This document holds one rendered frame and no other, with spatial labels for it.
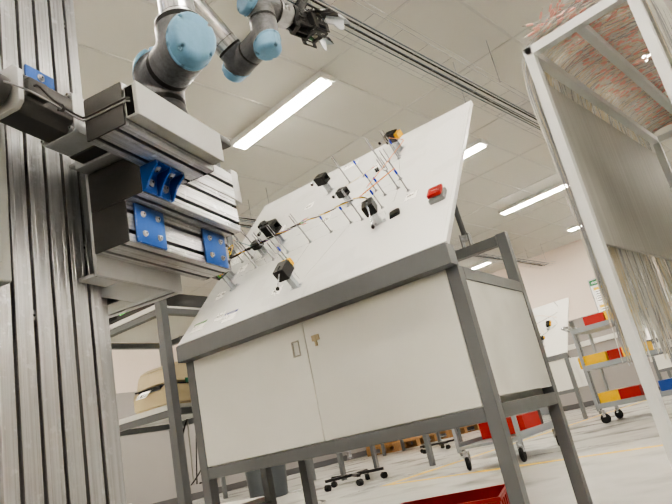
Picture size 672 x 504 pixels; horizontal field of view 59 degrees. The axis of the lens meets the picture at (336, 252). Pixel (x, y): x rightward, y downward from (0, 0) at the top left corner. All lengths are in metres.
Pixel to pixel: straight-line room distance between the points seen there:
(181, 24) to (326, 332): 1.04
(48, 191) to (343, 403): 1.09
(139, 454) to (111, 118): 8.89
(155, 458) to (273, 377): 7.93
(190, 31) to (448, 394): 1.16
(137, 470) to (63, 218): 8.61
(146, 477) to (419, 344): 8.34
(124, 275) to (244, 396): 0.99
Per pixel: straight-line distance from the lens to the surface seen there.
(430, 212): 1.96
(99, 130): 1.18
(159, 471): 10.02
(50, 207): 1.35
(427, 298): 1.80
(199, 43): 1.48
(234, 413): 2.26
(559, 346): 8.80
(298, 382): 2.06
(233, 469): 2.29
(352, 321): 1.93
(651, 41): 1.95
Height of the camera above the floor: 0.40
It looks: 17 degrees up
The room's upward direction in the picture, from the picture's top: 12 degrees counter-clockwise
